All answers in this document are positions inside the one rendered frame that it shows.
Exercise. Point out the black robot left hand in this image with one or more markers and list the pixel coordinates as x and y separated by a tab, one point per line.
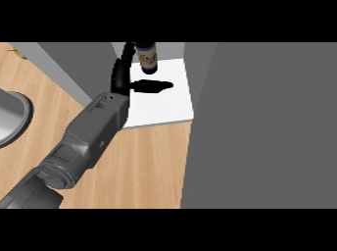
120	76

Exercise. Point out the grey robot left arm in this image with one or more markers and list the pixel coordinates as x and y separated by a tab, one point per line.
91	130

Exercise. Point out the dark wine bottle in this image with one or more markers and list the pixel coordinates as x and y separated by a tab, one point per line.
148	58

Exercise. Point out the grey cabinet with white shelf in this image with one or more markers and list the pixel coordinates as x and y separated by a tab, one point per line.
162	101

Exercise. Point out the dark grey cabinet door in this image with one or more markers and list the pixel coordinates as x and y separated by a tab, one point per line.
273	127

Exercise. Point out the small tan object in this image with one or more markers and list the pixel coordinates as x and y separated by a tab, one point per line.
18	53

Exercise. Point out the grey metal pot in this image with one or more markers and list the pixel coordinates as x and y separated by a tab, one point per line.
2	121

